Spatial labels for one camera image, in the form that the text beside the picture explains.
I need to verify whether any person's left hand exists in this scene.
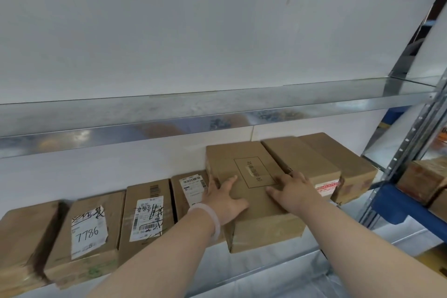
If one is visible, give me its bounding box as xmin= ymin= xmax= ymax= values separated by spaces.
xmin=201 ymin=172 xmax=250 ymax=227

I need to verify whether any translucent white bracelet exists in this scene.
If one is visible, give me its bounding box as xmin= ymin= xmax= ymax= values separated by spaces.
xmin=187 ymin=203 xmax=222 ymax=242

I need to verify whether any blue metal rack beam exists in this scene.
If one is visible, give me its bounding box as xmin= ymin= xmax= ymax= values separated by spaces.
xmin=372 ymin=182 xmax=447 ymax=243

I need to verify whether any large brown box printed square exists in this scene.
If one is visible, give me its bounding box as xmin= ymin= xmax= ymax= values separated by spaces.
xmin=205 ymin=140 xmax=307 ymax=254

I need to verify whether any person's right hand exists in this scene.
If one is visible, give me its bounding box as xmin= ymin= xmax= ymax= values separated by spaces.
xmin=265 ymin=171 xmax=327 ymax=219

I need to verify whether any person's right forearm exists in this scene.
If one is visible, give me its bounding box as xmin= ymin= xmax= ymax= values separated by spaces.
xmin=302 ymin=200 xmax=447 ymax=298

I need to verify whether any person's left forearm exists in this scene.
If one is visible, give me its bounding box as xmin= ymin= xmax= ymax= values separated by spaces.
xmin=85 ymin=219 xmax=217 ymax=298

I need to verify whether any metal shelving rack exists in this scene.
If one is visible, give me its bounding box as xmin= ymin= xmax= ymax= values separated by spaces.
xmin=0 ymin=0 xmax=447 ymax=298

